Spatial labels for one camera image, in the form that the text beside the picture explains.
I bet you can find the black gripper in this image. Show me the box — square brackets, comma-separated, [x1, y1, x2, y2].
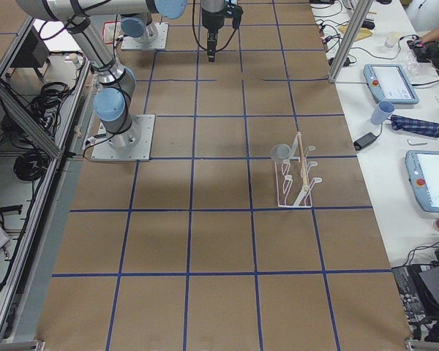
[200, 0, 241, 62]

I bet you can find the grey plastic cup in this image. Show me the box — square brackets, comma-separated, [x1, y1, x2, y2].
[271, 143, 290, 164]

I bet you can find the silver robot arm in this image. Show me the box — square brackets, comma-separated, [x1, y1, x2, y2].
[121, 12, 158, 43]
[18, 1, 187, 152]

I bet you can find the blue cup on side table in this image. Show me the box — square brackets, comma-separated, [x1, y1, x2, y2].
[370, 100, 395, 125]

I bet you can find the wooden rack dowel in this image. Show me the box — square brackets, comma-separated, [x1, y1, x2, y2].
[296, 132, 309, 192]

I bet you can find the upper teach pendant tablet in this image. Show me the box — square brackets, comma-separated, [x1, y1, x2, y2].
[363, 64, 419, 105]

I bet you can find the teach pendant tablet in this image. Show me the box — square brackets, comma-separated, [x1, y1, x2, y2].
[363, 64, 419, 105]
[405, 150, 439, 213]

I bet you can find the folded blue plaid umbrella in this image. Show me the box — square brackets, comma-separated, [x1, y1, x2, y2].
[390, 114, 439, 138]

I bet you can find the lower teach pendant tablet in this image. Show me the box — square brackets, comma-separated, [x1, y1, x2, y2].
[405, 150, 439, 213]

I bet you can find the black laptop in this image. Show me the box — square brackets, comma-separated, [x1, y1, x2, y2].
[416, 265, 439, 319]

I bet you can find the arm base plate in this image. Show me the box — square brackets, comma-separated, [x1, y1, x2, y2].
[82, 113, 155, 162]
[121, 19, 169, 51]

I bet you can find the white wire cup rack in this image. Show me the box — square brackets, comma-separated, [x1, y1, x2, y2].
[272, 135, 323, 208]

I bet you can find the aluminium frame post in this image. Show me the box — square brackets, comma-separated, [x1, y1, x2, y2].
[328, 0, 372, 83]

